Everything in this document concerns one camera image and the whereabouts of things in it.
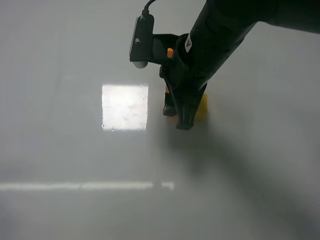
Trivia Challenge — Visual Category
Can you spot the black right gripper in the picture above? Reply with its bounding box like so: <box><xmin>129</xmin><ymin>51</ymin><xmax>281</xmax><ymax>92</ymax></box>
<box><xmin>152</xmin><ymin>34</ymin><xmax>215</xmax><ymax>130</ymax></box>

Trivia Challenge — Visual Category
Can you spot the yellow block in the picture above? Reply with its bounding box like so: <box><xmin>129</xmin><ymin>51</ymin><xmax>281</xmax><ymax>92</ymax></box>
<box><xmin>195</xmin><ymin>93</ymin><xmax>208</xmax><ymax>121</ymax></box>

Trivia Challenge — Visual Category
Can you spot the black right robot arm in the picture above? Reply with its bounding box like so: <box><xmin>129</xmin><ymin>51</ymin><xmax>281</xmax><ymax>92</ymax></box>
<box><xmin>152</xmin><ymin>0</ymin><xmax>320</xmax><ymax>130</ymax></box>

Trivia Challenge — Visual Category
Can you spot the orange template block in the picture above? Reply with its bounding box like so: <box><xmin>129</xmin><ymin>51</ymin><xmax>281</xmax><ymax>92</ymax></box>
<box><xmin>167</xmin><ymin>48</ymin><xmax>174</xmax><ymax>59</ymax></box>

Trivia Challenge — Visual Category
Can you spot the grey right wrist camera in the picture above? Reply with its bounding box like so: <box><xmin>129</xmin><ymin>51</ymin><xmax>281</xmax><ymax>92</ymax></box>
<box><xmin>129</xmin><ymin>13</ymin><xmax>155</xmax><ymax>69</ymax></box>

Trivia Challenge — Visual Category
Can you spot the black right camera cable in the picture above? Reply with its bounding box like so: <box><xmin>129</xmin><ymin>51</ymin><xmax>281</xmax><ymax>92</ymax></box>
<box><xmin>141</xmin><ymin>0</ymin><xmax>158</xmax><ymax>17</ymax></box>

